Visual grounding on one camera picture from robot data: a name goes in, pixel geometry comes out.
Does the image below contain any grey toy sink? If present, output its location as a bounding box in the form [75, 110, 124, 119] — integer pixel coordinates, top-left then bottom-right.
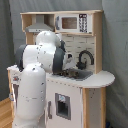
[56, 68, 92, 81]

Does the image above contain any black toy faucet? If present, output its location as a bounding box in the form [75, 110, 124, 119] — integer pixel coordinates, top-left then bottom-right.
[76, 50, 94, 70]

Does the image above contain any toy microwave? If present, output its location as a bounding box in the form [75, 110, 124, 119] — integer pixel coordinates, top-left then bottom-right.
[55, 14, 92, 33]

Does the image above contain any grey range hood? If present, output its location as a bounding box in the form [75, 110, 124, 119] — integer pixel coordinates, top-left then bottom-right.
[25, 14, 54, 33]

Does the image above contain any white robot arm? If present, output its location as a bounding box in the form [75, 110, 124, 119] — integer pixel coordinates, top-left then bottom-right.
[12, 31, 72, 128]

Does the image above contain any wooden toy kitchen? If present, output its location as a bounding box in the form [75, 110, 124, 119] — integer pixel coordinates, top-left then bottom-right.
[8, 10, 115, 128]

